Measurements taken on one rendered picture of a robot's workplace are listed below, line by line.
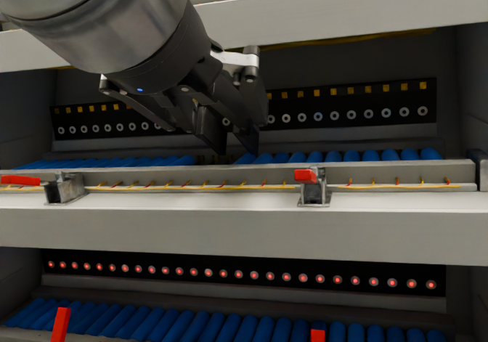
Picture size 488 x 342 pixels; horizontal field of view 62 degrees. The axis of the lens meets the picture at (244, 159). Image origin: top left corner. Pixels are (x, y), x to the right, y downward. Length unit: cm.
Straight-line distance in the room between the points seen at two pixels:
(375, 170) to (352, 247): 8
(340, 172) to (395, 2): 16
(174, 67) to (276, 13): 17
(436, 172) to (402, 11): 14
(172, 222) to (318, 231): 14
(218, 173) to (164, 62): 19
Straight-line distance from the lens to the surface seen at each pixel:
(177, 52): 26
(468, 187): 41
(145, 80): 26
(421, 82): 53
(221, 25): 42
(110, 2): 21
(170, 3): 23
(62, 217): 46
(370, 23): 40
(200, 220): 38
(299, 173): 30
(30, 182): 44
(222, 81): 35
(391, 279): 52
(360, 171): 40
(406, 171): 40
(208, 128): 42
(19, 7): 21
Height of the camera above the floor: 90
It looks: 8 degrees up
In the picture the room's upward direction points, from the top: 1 degrees clockwise
